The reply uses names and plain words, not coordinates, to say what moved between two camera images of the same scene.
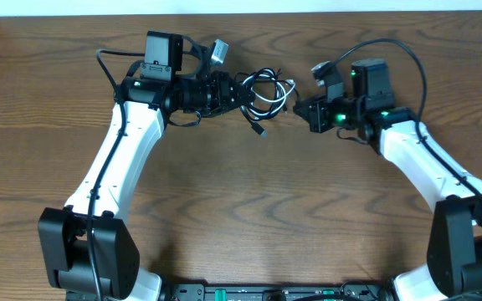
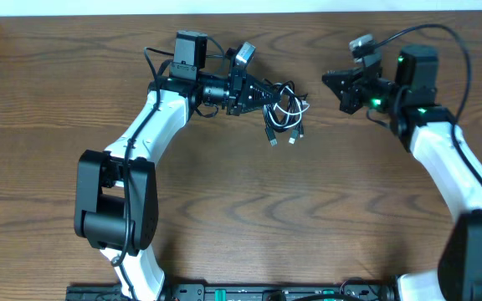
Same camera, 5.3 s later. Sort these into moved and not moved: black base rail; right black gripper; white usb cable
Moved: white usb cable; right black gripper
Not moved: black base rail
